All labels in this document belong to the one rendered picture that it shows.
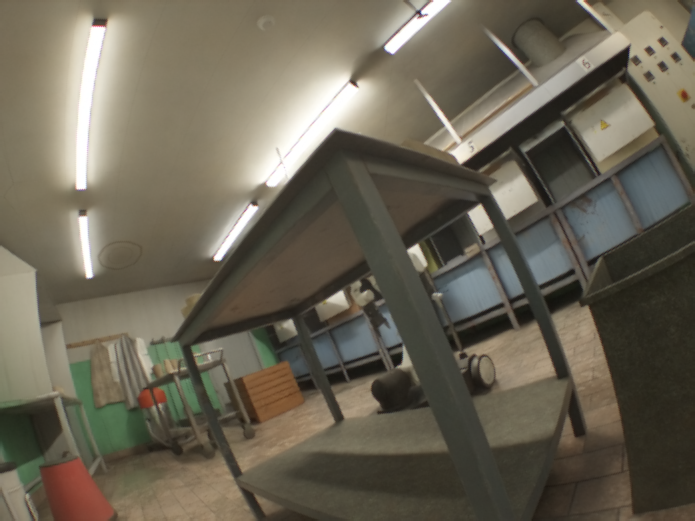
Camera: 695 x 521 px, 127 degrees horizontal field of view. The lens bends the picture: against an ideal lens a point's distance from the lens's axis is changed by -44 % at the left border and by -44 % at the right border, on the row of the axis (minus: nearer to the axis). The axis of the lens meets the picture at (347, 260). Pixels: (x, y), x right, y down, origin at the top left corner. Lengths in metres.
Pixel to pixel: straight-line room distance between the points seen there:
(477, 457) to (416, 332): 0.18
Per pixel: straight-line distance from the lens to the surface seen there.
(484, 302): 3.10
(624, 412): 0.63
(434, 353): 0.38
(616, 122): 2.79
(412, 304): 0.38
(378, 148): 0.49
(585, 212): 2.85
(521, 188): 2.73
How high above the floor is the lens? 0.61
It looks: 13 degrees up
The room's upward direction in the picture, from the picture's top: 23 degrees counter-clockwise
